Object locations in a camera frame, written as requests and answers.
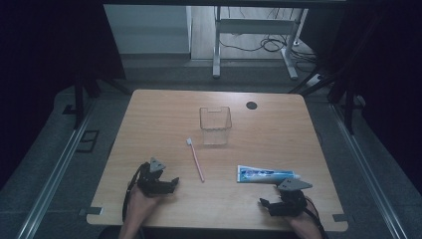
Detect pink toothbrush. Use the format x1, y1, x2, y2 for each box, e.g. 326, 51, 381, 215
185, 137, 206, 183

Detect person's right hand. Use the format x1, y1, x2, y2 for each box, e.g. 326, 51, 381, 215
286, 202, 320, 232

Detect clear plastic cup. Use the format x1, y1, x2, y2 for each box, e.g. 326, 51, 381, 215
198, 106, 233, 146

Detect white metal desk frame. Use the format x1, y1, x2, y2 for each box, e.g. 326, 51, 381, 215
212, 6, 310, 81

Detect black floor bracket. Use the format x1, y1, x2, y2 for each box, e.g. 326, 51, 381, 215
76, 129, 101, 154

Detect white cabinet panel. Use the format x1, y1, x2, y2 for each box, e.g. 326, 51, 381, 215
103, 4, 193, 55

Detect metal floor rail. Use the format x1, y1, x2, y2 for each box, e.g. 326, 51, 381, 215
14, 99, 98, 239
327, 103, 407, 239

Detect black metal stand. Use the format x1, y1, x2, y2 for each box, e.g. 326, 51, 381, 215
288, 63, 366, 135
62, 59, 132, 130

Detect person's left hand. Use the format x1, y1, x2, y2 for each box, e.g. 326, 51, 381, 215
126, 183, 164, 222

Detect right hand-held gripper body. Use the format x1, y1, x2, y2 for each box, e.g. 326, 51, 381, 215
277, 177, 314, 217

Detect black cables on floor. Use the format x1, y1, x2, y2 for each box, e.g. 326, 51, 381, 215
218, 6, 319, 73

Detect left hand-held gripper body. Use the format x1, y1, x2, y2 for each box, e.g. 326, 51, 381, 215
136, 156, 168, 197

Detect blue white toothpaste tube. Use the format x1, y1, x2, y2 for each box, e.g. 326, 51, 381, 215
236, 164, 302, 184

